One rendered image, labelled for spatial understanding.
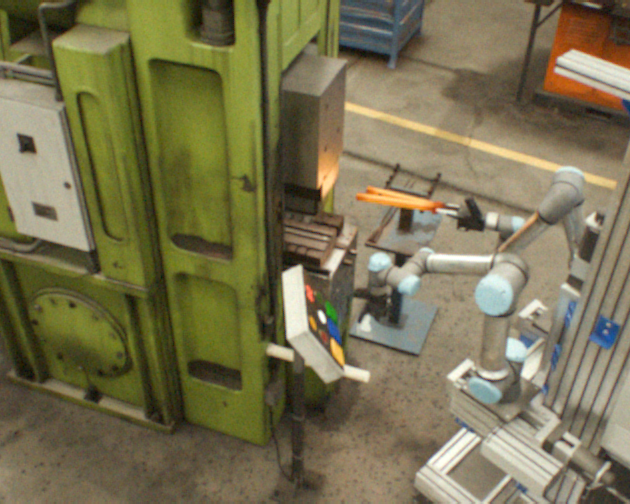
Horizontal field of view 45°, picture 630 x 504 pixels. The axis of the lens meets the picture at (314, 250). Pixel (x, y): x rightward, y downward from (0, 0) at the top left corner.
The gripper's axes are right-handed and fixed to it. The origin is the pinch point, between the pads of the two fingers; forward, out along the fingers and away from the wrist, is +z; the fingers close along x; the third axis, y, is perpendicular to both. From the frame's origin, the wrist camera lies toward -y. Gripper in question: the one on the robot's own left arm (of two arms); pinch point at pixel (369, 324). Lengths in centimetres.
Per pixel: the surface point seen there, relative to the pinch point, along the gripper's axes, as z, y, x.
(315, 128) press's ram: -70, -37, 5
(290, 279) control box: -24.3, -20.7, -22.6
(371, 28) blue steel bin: 63, -279, 316
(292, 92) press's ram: -82, -45, 1
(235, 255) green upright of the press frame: -24, -46, -28
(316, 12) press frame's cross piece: -98, -63, 31
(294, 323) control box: -24.3, -3.3, -37.1
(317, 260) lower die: -3.1, -38.6, 9.7
